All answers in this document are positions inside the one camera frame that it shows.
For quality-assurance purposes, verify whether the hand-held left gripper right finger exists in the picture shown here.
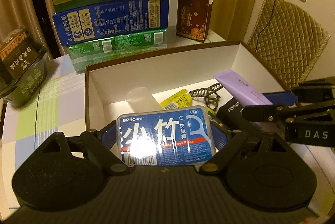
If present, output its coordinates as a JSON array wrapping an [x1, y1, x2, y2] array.
[[200, 120, 291, 175]]

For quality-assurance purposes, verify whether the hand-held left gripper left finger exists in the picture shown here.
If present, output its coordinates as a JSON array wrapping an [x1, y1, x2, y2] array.
[[39, 120, 134, 176]]

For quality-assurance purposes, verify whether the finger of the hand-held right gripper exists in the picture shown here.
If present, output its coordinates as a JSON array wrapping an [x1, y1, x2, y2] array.
[[241, 104, 335, 148], [261, 77, 335, 110]]

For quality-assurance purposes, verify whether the black product box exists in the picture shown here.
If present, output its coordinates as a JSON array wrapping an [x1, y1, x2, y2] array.
[[217, 100, 252, 125]]

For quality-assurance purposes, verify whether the purple slim box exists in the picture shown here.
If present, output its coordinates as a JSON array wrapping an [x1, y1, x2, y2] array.
[[212, 69, 273, 107]]

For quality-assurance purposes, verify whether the clear plastic box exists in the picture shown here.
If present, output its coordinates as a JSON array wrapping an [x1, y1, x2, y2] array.
[[125, 86, 155, 115]]

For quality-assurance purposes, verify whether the blue floss pick box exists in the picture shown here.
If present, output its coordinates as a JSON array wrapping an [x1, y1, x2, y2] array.
[[116, 107, 219, 167]]

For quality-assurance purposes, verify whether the yellow snack packet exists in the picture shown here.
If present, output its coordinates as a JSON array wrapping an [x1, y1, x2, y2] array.
[[159, 88, 193, 111]]

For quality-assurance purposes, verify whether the brown cardboard box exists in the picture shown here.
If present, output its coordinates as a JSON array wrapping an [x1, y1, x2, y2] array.
[[84, 40, 289, 137]]

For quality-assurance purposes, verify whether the checked cloth desktop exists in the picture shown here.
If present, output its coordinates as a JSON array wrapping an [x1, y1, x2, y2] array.
[[0, 25, 231, 210]]

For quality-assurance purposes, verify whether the quilted chair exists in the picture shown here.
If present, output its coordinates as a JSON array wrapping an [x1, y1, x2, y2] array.
[[247, 0, 332, 91]]

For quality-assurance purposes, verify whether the green carton box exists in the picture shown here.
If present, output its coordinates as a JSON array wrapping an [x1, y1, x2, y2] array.
[[65, 28, 168, 76]]

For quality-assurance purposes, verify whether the dark green food package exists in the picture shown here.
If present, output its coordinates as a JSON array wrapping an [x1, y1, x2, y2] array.
[[0, 26, 49, 110]]

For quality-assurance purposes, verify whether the blue carton box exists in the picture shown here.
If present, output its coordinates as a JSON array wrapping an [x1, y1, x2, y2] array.
[[52, 0, 171, 47]]

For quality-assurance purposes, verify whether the dark red paper bag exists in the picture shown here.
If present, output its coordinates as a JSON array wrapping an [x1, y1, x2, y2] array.
[[175, 0, 214, 44]]

